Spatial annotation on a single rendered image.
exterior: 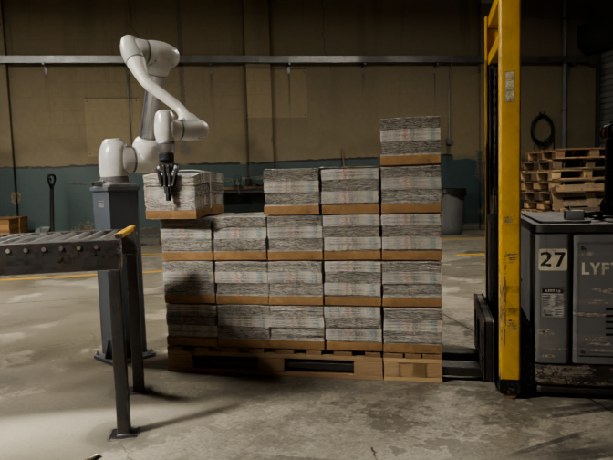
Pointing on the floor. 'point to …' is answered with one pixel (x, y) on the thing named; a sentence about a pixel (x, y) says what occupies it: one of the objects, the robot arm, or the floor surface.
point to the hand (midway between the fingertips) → (168, 193)
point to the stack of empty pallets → (589, 173)
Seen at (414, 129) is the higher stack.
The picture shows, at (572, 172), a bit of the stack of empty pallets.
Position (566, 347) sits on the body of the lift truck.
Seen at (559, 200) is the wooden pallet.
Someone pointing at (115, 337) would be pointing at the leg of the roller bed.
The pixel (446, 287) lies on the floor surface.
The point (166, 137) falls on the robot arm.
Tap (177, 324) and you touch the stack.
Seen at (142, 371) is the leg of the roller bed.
